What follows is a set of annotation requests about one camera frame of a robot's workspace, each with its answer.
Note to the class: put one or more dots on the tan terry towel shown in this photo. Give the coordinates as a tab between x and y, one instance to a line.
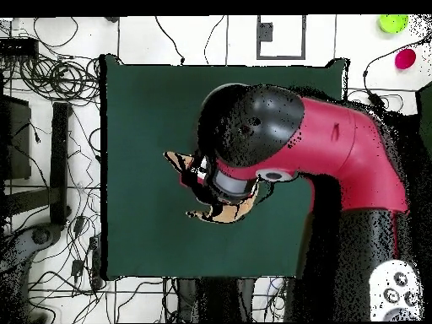
229	212

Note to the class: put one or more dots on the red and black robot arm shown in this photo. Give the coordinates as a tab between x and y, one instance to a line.
330	145

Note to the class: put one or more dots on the black flat panel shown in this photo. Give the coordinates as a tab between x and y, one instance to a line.
17	141

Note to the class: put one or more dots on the dark green table cloth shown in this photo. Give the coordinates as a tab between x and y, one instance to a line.
141	135

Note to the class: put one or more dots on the black stand bar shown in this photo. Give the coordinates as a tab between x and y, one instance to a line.
60	162

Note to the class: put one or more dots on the grey round base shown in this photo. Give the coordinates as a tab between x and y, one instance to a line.
40	236

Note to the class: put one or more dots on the black box device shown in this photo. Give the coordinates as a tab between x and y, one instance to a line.
18	47

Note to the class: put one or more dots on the pink bowl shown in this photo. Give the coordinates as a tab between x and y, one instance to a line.
405	59

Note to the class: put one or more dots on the spare dark green cloth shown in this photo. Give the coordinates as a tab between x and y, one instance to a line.
427	114

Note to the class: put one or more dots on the lime green bowl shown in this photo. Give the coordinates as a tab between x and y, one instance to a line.
393	23

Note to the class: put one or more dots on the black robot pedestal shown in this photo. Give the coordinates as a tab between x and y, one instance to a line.
216	300

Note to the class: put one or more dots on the grey rectangular floor frame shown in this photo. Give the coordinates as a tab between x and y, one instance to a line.
258	40

